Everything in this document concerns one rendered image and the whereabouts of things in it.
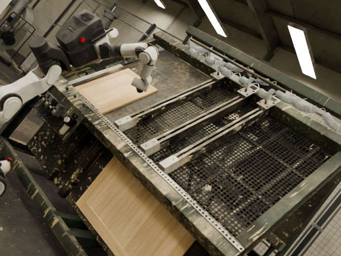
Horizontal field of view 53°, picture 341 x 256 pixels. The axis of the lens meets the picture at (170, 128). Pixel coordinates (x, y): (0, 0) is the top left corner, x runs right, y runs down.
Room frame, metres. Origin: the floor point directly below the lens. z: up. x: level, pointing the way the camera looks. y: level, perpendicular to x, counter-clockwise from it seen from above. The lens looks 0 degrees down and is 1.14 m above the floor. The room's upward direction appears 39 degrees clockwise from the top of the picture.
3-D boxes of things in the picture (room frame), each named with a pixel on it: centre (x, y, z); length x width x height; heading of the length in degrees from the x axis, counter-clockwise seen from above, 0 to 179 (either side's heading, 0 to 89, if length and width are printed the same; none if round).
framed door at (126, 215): (2.34, -0.18, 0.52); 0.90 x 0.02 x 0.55; 56
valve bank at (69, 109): (2.60, 0.79, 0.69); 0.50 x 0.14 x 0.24; 56
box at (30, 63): (2.79, 1.19, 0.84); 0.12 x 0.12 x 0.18; 56
